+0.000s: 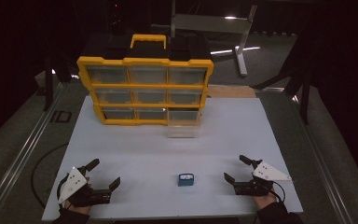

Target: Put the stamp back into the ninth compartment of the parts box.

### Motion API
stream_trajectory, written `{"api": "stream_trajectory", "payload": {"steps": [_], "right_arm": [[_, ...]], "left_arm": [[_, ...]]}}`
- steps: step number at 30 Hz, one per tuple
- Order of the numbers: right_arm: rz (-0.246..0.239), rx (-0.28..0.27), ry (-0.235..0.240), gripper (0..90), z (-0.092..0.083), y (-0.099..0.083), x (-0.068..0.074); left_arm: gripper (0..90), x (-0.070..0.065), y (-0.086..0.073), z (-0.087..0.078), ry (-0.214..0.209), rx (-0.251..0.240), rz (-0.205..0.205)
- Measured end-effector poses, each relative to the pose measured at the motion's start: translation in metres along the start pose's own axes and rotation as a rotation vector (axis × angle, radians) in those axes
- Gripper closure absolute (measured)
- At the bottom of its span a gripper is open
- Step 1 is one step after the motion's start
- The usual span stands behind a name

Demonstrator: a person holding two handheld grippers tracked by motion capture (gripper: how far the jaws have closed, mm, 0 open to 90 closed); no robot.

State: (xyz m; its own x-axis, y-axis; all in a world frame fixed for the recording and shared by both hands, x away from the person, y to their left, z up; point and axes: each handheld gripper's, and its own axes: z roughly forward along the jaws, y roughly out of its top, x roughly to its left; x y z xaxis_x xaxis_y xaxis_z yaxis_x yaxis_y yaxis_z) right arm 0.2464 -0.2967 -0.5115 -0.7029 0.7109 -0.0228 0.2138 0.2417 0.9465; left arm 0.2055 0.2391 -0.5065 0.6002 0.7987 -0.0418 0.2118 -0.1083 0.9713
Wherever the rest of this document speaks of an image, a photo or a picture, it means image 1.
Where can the set of closed clear drawers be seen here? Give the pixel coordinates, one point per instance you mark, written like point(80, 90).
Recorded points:
point(115, 95)

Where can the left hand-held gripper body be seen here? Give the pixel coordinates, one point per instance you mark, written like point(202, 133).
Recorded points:
point(74, 182)

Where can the wooden board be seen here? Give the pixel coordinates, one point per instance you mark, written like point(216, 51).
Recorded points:
point(231, 91)

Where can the grey metal stand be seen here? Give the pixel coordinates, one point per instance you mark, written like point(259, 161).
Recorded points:
point(211, 24)

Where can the black stand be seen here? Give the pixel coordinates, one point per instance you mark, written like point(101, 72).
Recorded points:
point(303, 77)
point(48, 84)

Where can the yellow black drawer organizer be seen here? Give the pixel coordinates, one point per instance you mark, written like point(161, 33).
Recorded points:
point(146, 62)

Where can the person's left hand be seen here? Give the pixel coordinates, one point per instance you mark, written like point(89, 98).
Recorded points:
point(78, 207)

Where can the clear plastic pulled-out drawer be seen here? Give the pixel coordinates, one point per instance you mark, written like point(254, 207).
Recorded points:
point(184, 126)

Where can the person's right hand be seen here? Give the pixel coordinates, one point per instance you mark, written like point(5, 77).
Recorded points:
point(264, 200)

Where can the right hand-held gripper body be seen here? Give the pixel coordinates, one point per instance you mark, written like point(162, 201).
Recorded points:
point(265, 172)

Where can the aluminium rail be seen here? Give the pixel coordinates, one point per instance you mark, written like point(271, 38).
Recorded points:
point(18, 158)
point(320, 161)

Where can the small blue box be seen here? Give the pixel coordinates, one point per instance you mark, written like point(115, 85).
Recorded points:
point(185, 179)

